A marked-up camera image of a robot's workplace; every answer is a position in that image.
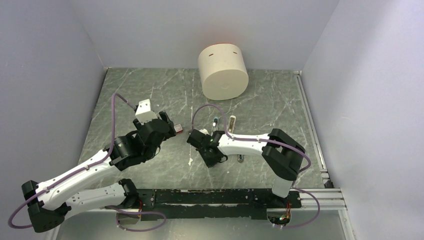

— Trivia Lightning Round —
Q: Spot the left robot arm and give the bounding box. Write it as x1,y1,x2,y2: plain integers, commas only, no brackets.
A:
21,111,176,233

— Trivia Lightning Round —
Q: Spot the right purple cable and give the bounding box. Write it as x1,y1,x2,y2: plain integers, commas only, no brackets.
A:
191,104,322,230

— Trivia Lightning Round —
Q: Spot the red white staple box sleeve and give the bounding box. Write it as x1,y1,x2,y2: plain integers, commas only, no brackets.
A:
174,124,184,134

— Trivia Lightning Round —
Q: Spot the long white stapler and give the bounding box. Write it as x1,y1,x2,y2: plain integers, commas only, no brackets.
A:
228,115,237,134

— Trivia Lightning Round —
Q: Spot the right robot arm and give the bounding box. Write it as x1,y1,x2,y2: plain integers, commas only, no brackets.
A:
187,128,307,207

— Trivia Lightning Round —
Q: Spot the aluminium rail frame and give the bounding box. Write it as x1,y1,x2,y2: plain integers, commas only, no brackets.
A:
46,188,355,240

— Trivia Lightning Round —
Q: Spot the blue white stapler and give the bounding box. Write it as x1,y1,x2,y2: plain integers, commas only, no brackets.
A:
211,116,219,133

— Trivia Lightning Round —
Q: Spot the small beige stapler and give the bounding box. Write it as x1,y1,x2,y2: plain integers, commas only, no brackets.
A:
237,154,244,163

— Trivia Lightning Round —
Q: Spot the cream cylindrical container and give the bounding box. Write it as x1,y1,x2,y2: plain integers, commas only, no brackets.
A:
197,43,249,101

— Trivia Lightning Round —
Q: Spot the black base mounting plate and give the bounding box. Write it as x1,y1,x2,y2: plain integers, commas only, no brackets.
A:
117,188,302,220

